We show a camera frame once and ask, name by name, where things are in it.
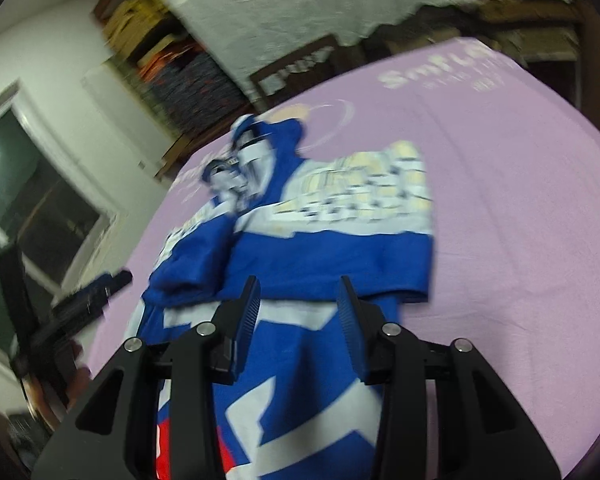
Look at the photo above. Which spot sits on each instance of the orange patterned box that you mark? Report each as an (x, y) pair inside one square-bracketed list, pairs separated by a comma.
[(165, 57)]

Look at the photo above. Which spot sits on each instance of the low wooden cabinet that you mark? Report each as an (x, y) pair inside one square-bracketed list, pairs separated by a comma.
[(180, 152)]

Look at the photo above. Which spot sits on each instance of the purple printed blanket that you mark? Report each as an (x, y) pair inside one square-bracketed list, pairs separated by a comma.
[(505, 210)]

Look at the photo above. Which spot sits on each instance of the dark wooden chair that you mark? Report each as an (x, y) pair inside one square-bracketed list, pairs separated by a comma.
[(260, 80)]

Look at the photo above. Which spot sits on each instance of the stack of yellow patterned boxes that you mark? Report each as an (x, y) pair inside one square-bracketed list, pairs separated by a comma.
[(130, 15)]

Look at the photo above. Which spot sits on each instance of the white lace cloth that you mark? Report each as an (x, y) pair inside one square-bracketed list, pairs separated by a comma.
[(305, 0)]

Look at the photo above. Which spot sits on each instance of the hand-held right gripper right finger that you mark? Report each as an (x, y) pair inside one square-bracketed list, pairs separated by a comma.
[(355, 330)]

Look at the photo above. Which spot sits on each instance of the stack of dark patterned boxes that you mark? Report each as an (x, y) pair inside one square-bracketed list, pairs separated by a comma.
[(195, 95)]

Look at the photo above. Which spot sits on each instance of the blue and white printed shirt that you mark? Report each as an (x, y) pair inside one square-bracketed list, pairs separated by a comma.
[(300, 270)]

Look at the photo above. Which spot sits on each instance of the white framed window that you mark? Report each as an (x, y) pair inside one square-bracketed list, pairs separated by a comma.
[(40, 195)]

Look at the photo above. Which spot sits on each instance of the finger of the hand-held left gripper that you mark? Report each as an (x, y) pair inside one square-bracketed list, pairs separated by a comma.
[(102, 287)]

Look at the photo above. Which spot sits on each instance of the white flat board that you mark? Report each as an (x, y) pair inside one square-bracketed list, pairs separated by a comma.
[(125, 105)]

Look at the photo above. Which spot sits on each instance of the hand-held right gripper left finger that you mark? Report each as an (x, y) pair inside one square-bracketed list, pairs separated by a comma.
[(246, 330)]

